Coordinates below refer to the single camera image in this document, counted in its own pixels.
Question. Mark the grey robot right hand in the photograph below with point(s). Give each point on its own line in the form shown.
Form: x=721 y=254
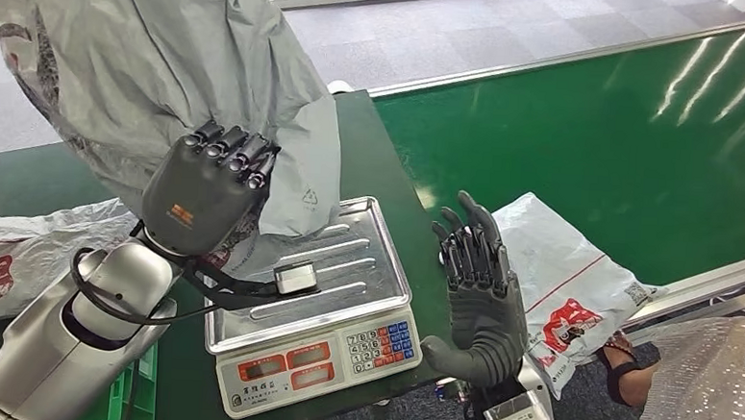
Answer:
x=488 y=316

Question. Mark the grey parcel bag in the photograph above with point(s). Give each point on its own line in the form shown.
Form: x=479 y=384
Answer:
x=20 y=241

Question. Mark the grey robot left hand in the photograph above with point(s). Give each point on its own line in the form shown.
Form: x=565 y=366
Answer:
x=201 y=199

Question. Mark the green plastic crate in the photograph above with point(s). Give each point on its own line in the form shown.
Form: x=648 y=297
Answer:
x=140 y=388

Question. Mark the person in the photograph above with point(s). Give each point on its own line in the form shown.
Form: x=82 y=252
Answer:
x=708 y=379

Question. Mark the electronic scale steel tray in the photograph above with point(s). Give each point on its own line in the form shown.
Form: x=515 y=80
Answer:
x=344 y=264

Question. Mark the white parcel bag black print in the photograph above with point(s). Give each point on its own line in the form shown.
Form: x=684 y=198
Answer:
x=567 y=263

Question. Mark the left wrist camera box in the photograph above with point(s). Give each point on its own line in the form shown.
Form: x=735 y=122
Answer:
x=295 y=278

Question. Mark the white roller end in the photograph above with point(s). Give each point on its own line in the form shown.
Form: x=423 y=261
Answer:
x=341 y=86

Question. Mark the green conveyor belt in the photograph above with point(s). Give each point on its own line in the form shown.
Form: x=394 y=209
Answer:
x=576 y=104

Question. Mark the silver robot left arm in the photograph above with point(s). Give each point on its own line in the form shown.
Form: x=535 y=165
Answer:
x=52 y=357

